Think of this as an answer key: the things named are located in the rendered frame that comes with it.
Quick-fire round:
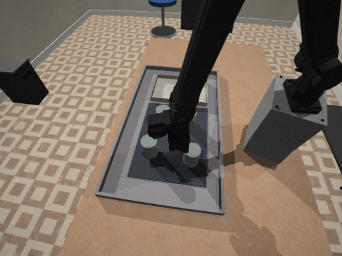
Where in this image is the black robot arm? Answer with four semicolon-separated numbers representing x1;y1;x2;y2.
148;0;342;145

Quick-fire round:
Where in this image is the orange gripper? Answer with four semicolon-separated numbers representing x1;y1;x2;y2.
169;126;191;153

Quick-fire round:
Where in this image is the clear glass jar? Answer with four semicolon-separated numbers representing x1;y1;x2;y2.
183;143;201;168
140;134;158;159
189;111;197;129
156;105;170;114

